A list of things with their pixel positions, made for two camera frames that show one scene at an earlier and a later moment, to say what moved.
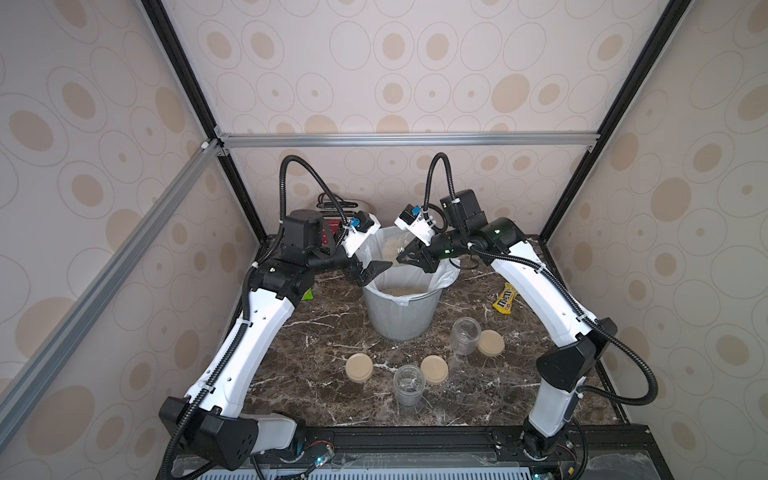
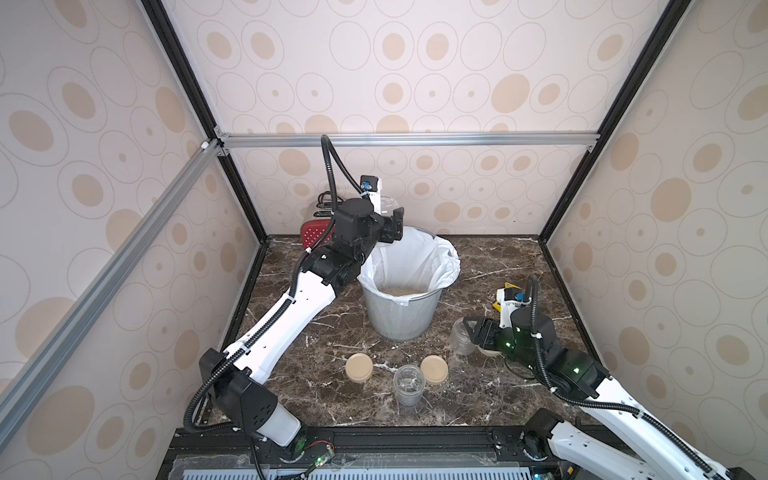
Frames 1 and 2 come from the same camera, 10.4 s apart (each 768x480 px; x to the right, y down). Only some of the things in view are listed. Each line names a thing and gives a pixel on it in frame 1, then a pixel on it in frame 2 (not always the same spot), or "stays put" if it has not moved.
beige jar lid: x=359 y=368 stays put
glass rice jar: x=390 y=240 -> x=387 y=206
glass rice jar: x=409 y=383 stays put
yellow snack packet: x=505 y=301 stays put
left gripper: x=365 y=275 -> x=393 y=227
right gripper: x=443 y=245 -> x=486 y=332
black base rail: x=455 y=452 stays put
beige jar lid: x=434 y=368 stays put
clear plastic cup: x=465 y=335 stays put
